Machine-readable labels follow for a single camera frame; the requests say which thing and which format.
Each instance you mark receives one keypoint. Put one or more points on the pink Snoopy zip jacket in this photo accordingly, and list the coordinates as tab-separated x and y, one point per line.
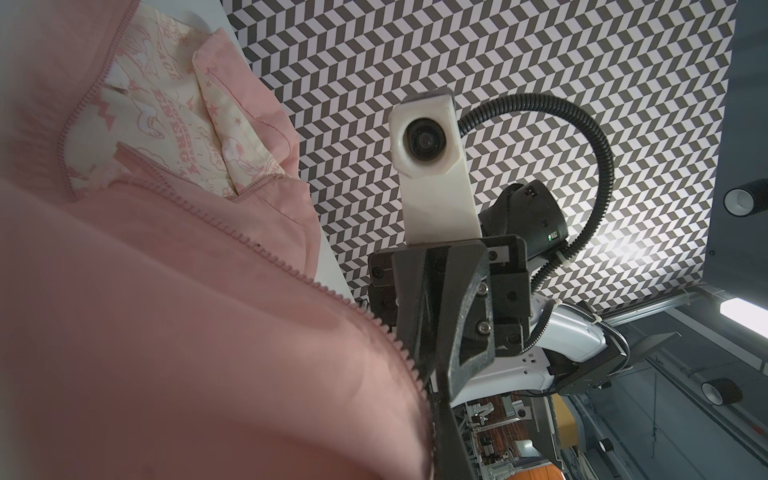
160	316

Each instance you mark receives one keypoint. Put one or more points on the black ceiling spotlight lower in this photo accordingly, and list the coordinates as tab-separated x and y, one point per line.
747	199

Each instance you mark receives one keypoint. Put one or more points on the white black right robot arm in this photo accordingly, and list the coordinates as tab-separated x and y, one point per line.
570	350

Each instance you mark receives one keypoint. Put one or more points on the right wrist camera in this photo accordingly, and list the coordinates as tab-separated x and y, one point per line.
428	154

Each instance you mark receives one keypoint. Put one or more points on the aluminium top frame rail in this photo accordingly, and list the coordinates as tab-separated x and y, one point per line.
670	300

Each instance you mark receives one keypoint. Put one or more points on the black ceiling spotlight far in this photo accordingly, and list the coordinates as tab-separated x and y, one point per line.
721	392

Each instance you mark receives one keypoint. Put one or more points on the ceiling light strip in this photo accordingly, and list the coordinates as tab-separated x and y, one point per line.
746	314

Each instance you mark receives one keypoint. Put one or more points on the black ceiling spotlight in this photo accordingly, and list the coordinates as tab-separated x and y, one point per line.
747	199
721	392

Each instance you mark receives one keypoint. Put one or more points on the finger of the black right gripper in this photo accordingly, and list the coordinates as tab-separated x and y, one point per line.
452	366

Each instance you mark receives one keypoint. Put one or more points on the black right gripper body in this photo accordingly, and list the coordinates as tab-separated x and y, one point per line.
407	284

